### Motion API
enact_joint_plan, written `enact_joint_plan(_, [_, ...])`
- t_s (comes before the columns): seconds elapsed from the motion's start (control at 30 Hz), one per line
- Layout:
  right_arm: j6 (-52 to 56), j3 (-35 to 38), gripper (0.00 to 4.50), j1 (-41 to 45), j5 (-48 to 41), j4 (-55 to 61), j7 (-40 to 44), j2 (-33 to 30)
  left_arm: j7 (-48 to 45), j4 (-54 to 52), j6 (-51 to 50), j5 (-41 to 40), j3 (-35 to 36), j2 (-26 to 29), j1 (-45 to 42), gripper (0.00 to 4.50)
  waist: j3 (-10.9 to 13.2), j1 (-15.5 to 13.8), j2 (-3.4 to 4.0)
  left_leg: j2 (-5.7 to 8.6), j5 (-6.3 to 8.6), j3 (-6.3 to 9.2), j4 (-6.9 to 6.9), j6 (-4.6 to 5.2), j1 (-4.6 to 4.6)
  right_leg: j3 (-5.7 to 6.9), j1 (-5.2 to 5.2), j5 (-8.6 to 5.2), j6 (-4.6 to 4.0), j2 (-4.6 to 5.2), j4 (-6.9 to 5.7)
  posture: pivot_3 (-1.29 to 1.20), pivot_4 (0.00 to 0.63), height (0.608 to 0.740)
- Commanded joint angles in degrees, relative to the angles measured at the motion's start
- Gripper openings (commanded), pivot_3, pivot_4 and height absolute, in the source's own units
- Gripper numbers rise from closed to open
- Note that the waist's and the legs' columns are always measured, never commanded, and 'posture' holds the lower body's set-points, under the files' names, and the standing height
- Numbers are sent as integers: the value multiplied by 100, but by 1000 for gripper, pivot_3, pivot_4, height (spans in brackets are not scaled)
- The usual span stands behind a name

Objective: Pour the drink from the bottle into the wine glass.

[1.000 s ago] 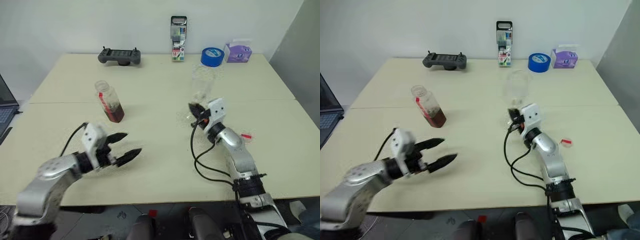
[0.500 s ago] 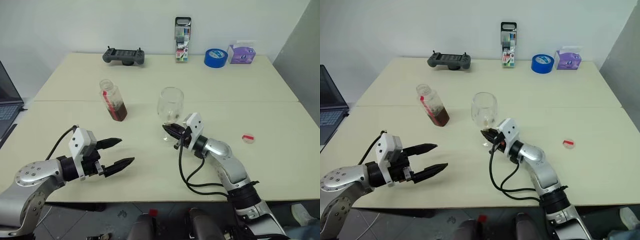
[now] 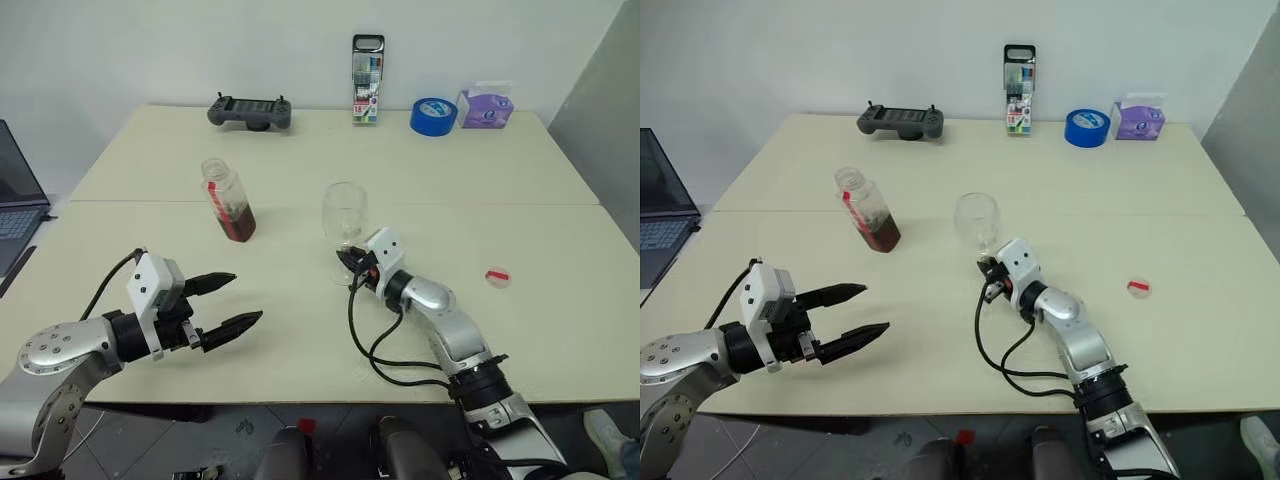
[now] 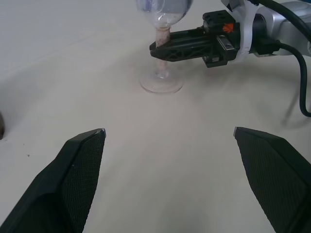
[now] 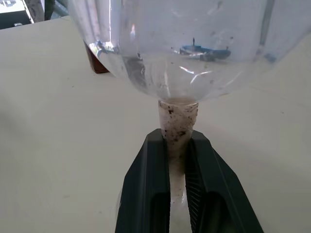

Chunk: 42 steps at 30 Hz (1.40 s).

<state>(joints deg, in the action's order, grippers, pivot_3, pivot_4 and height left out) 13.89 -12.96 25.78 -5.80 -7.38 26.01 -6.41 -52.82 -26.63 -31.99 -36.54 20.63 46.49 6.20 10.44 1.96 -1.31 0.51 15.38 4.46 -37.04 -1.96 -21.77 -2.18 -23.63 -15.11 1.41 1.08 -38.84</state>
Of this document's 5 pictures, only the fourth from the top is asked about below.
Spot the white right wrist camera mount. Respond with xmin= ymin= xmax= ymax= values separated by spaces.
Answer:
xmin=221 ymin=0 xmax=259 ymax=63

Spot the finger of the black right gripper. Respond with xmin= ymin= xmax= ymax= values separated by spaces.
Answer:
xmin=149 ymin=35 xmax=216 ymax=63
xmin=170 ymin=26 xmax=207 ymax=42

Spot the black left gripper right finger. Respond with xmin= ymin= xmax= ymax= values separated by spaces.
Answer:
xmin=232 ymin=126 xmax=311 ymax=233

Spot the plastic bottle with dark liquid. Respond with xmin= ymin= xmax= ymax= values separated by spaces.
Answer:
xmin=0 ymin=111 xmax=6 ymax=141

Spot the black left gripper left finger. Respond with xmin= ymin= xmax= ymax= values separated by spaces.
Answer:
xmin=0 ymin=128 xmax=107 ymax=233

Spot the clear wine glass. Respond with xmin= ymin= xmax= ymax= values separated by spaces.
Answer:
xmin=134 ymin=0 xmax=195 ymax=95

